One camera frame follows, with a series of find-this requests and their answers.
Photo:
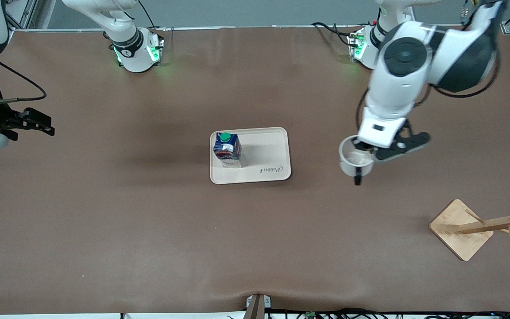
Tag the brown table mat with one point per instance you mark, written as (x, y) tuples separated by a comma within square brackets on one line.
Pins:
[(104, 199)]

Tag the table edge camera mount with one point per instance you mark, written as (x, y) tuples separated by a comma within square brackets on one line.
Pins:
[(255, 308)]

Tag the blue milk carton green cap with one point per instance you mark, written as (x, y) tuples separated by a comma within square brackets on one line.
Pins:
[(228, 150)]

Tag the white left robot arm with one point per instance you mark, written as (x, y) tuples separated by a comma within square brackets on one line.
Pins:
[(401, 88)]

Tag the cream plastic tray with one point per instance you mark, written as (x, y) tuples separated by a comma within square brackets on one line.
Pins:
[(264, 150)]

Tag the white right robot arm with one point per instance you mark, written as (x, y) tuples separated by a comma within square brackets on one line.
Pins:
[(131, 48)]

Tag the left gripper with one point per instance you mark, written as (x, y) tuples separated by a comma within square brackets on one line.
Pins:
[(361, 145)]

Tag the wooden cup rack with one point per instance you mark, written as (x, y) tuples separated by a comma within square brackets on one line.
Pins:
[(458, 230)]

